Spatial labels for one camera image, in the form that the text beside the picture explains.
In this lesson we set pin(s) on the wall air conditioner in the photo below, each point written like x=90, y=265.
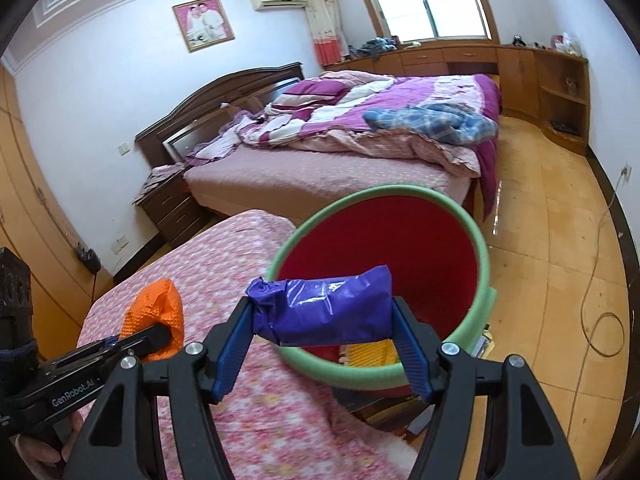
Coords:
x=277, y=0

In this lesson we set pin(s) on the person's left hand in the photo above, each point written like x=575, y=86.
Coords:
x=42, y=462

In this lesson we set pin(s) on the white wall switch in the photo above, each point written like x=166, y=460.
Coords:
x=123, y=148

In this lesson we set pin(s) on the purple plastic wrapper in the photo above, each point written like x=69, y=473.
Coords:
x=325, y=305

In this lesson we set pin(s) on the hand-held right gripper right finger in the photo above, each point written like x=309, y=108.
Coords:
x=412, y=355

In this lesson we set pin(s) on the wooden window cabinet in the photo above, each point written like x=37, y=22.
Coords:
x=515, y=70

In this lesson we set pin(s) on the black plug adapter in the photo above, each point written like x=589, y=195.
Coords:
x=90, y=257

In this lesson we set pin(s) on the wooden bed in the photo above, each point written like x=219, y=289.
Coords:
x=300, y=180

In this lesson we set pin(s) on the purple floral quilt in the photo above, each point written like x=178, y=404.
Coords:
x=400, y=95

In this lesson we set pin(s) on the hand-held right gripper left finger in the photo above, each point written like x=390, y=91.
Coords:
x=230, y=355

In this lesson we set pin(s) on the pile of clothes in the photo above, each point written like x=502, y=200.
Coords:
x=375, y=46

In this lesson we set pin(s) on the pink floral tablecloth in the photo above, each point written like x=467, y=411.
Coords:
x=240, y=260

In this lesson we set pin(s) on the white wall socket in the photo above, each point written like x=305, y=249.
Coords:
x=120, y=244

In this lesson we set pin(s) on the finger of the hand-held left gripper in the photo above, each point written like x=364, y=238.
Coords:
x=150, y=340

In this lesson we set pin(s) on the blue plaid cloth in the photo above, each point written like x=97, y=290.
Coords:
x=450, y=125

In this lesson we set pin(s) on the wooden nightstand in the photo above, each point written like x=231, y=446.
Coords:
x=175, y=210

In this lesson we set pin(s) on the orange foam fruit net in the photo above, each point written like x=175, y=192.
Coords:
x=155, y=305

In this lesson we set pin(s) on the floral curtain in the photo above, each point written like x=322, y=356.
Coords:
x=322, y=10

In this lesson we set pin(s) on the yellow foam fruit net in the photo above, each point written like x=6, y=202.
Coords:
x=370, y=352

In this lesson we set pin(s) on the red bin with green rim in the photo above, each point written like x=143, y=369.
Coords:
x=400, y=240

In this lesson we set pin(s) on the papers on nightstand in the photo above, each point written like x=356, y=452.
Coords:
x=155, y=182

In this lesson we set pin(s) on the framed wall photo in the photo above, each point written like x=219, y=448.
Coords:
x=204, y=24

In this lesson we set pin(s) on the wooden wardrobe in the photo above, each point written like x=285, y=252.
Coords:
x=40, y=210

